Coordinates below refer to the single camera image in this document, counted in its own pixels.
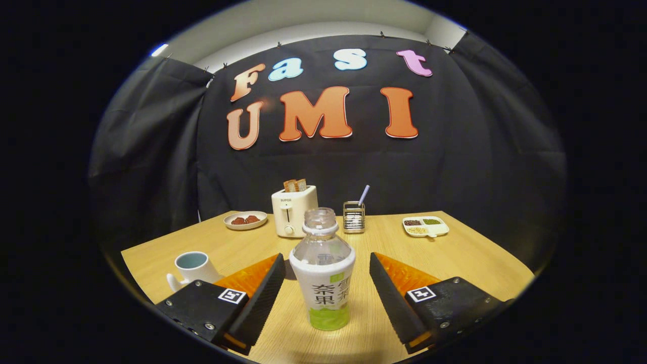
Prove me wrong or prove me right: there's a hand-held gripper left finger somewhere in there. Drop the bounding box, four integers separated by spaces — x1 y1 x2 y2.
154 253 287 356

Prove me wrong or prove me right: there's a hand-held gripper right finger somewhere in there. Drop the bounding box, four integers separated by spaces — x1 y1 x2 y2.
369 252 512 354

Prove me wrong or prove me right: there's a clear juice bottle white label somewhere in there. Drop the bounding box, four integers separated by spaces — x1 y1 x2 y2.
289 207 356 332

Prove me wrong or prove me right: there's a white cup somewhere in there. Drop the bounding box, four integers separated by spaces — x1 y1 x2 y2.
166 251 223 293

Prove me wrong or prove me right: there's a wooden table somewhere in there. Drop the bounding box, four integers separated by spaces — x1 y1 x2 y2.
120 210 535 364

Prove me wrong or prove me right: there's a small white plate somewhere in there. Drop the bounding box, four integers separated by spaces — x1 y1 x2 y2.
224 211 268 231

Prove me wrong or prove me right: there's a white divided snack tray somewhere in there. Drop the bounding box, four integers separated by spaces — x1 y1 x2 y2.
402 216 450 238

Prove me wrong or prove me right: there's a cream toaster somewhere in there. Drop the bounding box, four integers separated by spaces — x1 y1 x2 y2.
271 185 318 239

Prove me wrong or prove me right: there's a black backdrop cloth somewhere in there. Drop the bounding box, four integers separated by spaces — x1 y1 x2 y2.
88 33 567 268

